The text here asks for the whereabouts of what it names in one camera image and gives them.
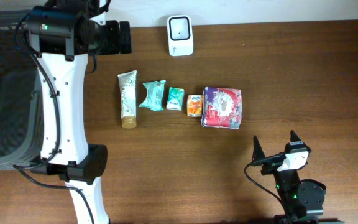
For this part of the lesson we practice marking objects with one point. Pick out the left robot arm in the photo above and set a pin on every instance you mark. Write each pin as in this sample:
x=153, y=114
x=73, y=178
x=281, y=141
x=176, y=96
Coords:
x=60, y=37

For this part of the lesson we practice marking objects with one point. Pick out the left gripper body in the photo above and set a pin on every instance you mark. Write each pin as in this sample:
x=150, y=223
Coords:
x=113, y=40

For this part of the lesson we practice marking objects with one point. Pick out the red floral tissue pack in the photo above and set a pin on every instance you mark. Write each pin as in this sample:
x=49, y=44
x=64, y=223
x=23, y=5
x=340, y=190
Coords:
x=222, y=108

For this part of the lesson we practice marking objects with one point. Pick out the orange tissue pocket pack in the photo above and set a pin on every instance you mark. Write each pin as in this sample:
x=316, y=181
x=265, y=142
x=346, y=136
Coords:
x=194, y=105

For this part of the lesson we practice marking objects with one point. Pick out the green white tissue pocket pack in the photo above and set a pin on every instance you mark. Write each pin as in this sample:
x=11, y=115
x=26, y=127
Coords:
x=175, y=98

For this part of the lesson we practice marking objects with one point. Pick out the white cream tube gold cap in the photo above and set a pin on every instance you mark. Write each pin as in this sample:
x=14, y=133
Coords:
x=127, y=85

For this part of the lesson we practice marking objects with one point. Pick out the white barcode scanner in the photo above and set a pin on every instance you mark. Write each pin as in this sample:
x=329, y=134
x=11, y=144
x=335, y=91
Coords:
x=180, y=35

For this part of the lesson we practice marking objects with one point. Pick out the grey plastic mesh basket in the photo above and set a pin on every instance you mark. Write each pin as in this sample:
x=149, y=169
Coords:
x=21, y=116

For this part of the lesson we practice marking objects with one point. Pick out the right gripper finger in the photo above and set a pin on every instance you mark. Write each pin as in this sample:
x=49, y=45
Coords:
x=294, y=137
x=258, y=153

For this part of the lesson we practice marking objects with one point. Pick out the mint green wipes packet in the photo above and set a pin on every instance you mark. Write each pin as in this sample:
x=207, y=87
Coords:
x=154, y=97

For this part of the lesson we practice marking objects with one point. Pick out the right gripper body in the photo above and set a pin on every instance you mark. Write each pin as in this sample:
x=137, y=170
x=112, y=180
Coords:
x=270, y=167

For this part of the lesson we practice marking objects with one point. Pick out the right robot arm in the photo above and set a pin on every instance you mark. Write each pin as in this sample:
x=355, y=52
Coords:
x=301, y=200

